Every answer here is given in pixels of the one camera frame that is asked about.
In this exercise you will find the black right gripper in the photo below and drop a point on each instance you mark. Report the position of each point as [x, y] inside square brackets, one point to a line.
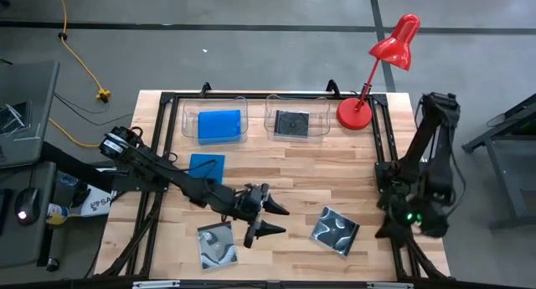
[412, 220]

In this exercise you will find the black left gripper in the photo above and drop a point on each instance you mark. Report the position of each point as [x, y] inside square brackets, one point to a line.
[251, 201]

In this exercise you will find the jewel case black-white swirl cover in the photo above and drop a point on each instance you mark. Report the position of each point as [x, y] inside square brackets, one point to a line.
[335, 231]
[217, 247]

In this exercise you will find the blue plastic disc case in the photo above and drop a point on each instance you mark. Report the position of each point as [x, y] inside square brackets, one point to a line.
[220, 125]
[207, 167]

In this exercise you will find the disc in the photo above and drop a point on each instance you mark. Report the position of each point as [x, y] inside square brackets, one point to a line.
[292, 123]

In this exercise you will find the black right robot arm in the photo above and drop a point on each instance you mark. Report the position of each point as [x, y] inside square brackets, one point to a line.
[435, 155]

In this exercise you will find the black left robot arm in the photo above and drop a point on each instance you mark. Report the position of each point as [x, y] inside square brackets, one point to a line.
[184, 182]

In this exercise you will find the stack of clear jewel cases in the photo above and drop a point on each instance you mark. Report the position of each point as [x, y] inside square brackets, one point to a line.
[12, 119]

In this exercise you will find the clear plastic bin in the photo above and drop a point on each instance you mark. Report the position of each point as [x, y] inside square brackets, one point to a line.
[190, 113]
[320, 113]

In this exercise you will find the red desk lamp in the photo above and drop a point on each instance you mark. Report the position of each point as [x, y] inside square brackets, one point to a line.
[354, 113]

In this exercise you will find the black metal stand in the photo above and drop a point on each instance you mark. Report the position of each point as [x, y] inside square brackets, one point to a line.
[508, 184]

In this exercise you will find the white printed box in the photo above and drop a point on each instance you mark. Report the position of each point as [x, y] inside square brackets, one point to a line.
[98, 205]

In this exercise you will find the black support beam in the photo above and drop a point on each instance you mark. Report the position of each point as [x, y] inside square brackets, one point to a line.
[75, 165]

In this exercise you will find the yellow-labelled bottle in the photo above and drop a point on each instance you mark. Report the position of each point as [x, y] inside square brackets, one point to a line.
[58, 214]

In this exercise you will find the black computer mouse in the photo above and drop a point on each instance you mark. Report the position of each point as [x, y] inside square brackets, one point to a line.
[27, 205]

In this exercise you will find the grey desk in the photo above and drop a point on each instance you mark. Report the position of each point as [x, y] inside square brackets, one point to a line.
[29, 113]
[25, 243]

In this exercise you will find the black aluminium table frame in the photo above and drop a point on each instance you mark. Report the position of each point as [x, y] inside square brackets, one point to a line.
[387, 125]

